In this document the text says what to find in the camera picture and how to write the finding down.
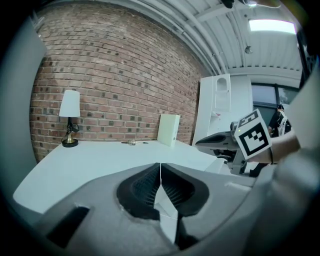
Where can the small metal keys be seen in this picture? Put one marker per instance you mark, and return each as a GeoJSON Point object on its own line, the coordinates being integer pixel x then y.
{"type": "Point", "coordinates": [131, 142]}

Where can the white binder box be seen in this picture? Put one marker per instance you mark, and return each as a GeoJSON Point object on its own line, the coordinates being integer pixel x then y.
{"type": "Point", "coordinates": [168, 128]}

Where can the dark window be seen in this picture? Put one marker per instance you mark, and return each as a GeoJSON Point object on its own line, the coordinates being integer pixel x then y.
{"type": "Point", "coordinates": [265, 96]}

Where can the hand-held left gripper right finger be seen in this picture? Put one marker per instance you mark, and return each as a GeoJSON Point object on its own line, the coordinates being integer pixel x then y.
{"type": "Point", "coordinates": [215, 195]}

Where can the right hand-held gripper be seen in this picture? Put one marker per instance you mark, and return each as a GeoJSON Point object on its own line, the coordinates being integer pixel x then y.
{"type": "Point", "coordinates": [253, 136]}

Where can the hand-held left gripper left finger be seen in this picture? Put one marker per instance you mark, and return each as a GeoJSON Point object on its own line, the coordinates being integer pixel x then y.
{"type": "Point", "coordinates": [100, 200]}

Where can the white table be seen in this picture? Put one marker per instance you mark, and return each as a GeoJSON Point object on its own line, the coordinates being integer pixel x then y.
{"type": "Point", "coordinates": [100, 157]}

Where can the person's right forearm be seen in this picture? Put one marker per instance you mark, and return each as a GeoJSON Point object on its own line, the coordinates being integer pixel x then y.
{"type": "Point", "coordinates": [282, 147]}

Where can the black wristband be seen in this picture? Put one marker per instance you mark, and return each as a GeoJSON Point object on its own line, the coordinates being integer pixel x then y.
{"type": "Point", "coordinates": [272, 156]}

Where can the white object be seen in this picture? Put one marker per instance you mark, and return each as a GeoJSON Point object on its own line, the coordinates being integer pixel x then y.
{"type": "Point", "coordinates": [167, 225]}

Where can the white shade table lamp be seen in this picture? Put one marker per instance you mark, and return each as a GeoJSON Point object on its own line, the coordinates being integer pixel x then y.
{"type": "Point", "coordinates": [70, 105]}

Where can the white cabinet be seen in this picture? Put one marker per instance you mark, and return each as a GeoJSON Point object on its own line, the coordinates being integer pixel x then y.
{"type": "Point", "coordinates": [207, 110]}

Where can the ceiling light panel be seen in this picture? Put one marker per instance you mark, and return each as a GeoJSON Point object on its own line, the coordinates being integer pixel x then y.
{"type": "Point", "coordinates": [272, 26]}

